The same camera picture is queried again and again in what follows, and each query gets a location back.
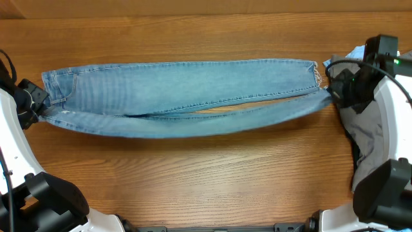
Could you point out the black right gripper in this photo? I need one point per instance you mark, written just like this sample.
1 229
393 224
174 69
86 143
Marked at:
335 89

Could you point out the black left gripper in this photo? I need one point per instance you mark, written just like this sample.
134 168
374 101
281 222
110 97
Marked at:
40 96

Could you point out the grey trousers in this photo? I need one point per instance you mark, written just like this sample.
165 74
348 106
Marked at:
382 131

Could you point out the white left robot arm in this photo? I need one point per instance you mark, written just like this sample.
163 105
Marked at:
31 199

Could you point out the light blue garment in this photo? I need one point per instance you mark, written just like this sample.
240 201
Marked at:
356 53

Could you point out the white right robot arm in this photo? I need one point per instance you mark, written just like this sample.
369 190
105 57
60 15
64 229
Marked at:
382 200

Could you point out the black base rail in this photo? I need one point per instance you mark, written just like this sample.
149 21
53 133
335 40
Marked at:
277 227

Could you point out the light blue denim jeans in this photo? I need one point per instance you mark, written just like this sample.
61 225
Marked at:
182 99

